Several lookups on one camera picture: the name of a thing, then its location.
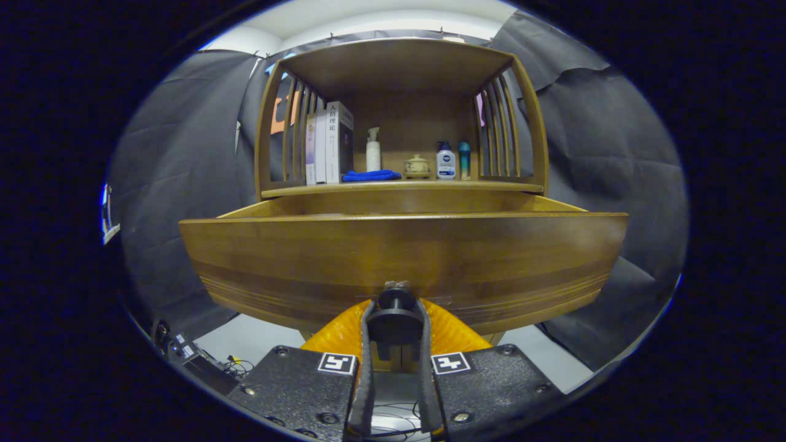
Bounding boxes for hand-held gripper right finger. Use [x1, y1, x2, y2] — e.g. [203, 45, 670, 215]
[416, 299, 563, 439]

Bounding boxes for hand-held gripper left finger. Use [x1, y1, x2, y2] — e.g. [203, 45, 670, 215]
[227, 299, 378, 442]

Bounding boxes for wooden drawer with black knob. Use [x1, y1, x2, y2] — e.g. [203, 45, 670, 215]
[178, 195, 630, 372]

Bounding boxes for wooden countertop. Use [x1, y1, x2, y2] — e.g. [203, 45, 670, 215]
[261, 178, 545, 198]

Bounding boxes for black electronic box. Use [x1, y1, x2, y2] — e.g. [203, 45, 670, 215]
[152, 319, 240, 397]

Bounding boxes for blue folded cloth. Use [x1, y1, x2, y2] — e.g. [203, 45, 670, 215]
[342, 169, 402, 183]

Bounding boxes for lidded ceramic tea cup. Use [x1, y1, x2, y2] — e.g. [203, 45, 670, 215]
[403, 153, 431, 179]

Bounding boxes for white pump bottle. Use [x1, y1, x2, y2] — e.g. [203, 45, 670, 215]
[366, 127, 382, 173]

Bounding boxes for white bottle with blue cap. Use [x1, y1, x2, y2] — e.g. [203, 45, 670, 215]
[436, 141, 457, 180]

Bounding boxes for white spine book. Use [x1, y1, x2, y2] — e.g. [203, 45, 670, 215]
[314, 109, 328, 185]

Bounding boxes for purple spine book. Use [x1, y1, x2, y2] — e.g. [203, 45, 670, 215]
[305, 112, 317, 185]

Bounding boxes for dark portrait cover book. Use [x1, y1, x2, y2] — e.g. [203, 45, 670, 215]
[325, 101, 354, 184]

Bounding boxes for black floor cables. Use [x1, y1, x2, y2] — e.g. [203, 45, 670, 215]
[373, 400, 426, 440]

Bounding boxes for black cable bundle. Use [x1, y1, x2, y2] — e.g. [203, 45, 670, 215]
[221, 355, 255, 380]

